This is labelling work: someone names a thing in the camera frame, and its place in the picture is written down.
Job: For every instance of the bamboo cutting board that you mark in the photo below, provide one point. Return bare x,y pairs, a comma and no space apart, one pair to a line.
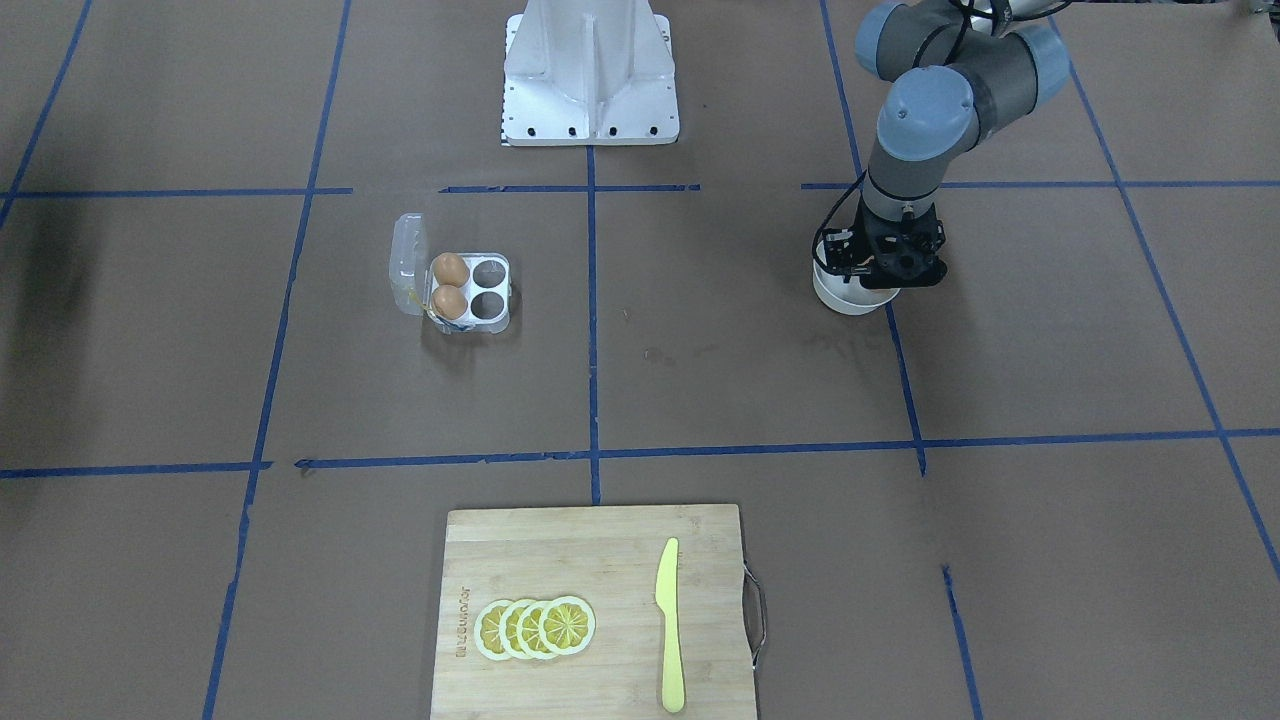
609,556

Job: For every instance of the yellow plastic knife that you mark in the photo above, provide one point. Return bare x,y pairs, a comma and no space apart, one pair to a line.
672,687

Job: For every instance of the white bowl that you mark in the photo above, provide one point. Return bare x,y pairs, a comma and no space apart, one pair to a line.
848,298

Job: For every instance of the brown egg back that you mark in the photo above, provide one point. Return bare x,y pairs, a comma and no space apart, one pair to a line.
450,269

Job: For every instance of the clear plastic egg box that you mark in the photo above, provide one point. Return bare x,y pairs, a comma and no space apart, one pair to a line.
489,290

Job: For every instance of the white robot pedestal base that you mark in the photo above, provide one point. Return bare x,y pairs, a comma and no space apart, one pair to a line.
589,73

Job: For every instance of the brown egg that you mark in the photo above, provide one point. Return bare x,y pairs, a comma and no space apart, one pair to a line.
449,302
450,269

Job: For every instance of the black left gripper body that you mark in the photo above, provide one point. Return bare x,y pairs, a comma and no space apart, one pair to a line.
840,250

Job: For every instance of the brown egg front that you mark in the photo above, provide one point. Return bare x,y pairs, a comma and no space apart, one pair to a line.
449,302

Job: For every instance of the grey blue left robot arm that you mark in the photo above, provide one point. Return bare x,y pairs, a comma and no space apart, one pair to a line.
959,72

